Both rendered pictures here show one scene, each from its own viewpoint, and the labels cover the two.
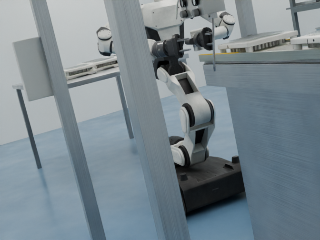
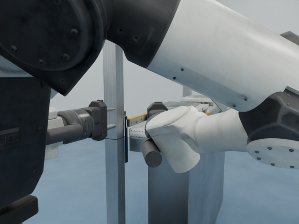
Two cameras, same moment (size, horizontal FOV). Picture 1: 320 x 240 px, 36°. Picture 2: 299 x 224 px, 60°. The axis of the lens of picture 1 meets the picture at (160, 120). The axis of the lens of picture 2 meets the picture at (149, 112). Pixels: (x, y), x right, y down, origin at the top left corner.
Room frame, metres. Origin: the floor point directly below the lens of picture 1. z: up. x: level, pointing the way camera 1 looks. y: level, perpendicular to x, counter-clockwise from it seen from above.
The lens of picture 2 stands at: (3.09, 0.30, 1.11)
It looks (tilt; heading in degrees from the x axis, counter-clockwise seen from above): 8 degrees down; 223
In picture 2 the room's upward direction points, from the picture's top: straight up
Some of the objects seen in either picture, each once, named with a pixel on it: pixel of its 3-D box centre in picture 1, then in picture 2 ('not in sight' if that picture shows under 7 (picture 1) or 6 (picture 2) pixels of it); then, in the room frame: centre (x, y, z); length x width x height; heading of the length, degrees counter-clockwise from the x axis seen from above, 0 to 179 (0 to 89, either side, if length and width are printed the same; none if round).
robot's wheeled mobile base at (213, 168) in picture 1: (194, 166); not in sight; (2.98, -0.15, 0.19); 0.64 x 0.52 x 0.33; 19
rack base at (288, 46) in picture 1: (258, 51); not in sight; (2.05, -0.47, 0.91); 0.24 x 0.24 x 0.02; 20
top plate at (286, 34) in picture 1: (256, 40); (179, 107); (2.05, -0.47, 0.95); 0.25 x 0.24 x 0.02; 110
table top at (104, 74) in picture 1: (91, 73); not in sight; (4.23, 0.49, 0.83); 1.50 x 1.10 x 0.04; 25
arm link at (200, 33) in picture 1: (205, 38); (85, 122); (2.68, -0.34, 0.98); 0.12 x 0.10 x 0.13; 11
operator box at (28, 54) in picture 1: (39, 67); not in sight; (2.14, 0.46, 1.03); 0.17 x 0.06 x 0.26; 109
